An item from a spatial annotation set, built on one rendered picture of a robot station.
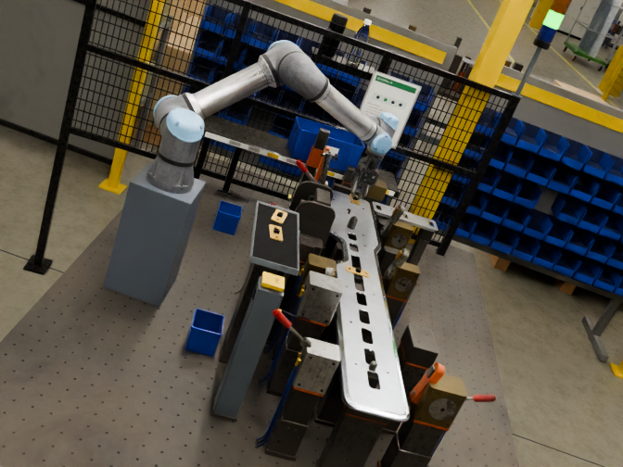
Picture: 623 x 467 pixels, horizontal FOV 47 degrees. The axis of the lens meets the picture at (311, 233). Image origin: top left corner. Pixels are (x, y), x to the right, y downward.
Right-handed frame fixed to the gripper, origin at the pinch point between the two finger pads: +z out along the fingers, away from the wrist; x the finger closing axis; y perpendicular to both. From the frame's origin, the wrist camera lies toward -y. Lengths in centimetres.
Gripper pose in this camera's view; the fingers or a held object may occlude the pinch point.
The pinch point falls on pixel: (356, 195)
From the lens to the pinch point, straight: 284.0
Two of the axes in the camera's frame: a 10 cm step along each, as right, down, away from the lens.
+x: 9.4, 2.9, 1.6
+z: -3.3, 8.4, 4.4
